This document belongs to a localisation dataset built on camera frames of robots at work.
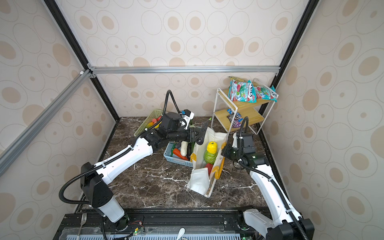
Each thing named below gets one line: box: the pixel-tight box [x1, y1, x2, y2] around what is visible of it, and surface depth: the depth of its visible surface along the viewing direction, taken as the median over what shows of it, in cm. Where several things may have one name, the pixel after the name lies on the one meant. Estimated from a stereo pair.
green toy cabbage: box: [203, 150, 218, 165], surface depth 91 cm
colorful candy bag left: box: [228, 76, 257, 103], surface depth 84 cm
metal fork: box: [76, 212, 87, 240], surface depth 76 cm
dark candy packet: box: [226, 108, 243, 128], surface depth 94 cm
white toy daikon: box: [180, 141, 188, 157], surface depth 96 cm
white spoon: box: [176, 227, 186, 240], surface depth 72 cm
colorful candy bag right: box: [254, 85, 278, 102], surface depth 85 cm
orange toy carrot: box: [173, 148, 189, 161], surface depth 99 cm
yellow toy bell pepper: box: [206, 141, 218, 154], surface depth 89 cm
